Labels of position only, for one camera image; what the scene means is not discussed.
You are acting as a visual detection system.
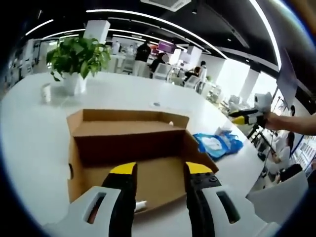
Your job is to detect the black tripod stand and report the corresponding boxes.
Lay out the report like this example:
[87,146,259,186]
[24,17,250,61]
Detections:
[246,123,275,154]

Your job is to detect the brown cardboard shoe box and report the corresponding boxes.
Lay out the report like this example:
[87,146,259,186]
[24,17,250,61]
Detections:
[66,109,220,213]

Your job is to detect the ceiling light strips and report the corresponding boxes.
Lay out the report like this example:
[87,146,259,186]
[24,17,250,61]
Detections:
[24,0,282,70]

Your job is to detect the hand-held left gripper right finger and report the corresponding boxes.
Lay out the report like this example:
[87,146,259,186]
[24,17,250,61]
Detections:
[184,161,281,237]

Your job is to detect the person's right hand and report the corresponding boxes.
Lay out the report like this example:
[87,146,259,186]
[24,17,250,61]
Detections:
[263,112,281,130]

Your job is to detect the grey flat panel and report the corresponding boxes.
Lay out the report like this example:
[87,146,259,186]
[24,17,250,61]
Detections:
[276,48,298,107]

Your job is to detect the white paper cup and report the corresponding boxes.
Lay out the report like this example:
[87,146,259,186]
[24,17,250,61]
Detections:
[41,83,52,104]

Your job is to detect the blue wet wipes soft pack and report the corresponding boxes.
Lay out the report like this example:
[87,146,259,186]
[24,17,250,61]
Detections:
[192,132,228,158]

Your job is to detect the green plant in white pot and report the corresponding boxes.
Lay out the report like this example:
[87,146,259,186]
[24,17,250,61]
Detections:
[46,37,112,96]

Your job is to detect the ceiling air conditioner vent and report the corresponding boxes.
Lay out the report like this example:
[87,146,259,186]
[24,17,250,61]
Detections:
[140,0,192,12]

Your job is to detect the purple wall screen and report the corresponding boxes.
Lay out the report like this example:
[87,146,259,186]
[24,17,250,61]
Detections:
[158,40,176,52]

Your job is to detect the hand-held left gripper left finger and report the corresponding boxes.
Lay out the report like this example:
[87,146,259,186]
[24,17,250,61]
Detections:
[44,162,138,237]

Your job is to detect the white mesh office chair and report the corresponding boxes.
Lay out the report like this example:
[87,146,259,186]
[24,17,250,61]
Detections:
[185,75,200,89]
[153,63,172,79]
[246,170,309,224]

